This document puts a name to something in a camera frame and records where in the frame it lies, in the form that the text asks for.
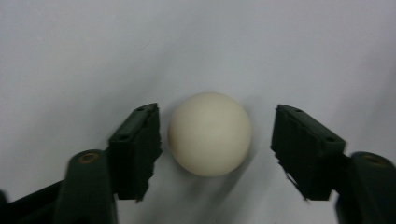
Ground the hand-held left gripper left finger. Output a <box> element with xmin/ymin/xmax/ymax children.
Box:
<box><xmin>107</xmin><ymin>103</ymin><xmax>163</xmax><ymax>203</ymax></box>

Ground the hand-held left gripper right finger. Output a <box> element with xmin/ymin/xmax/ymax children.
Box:
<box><xmin>270</xmin><ymin>104</ymin><xmax>347</xmax><ymax>202</ymax></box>

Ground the white ball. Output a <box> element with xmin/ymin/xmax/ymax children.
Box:
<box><xmin>167</xmin><ymin>91</ymin><xmax>253</xmax><ymax>178</ymax></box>

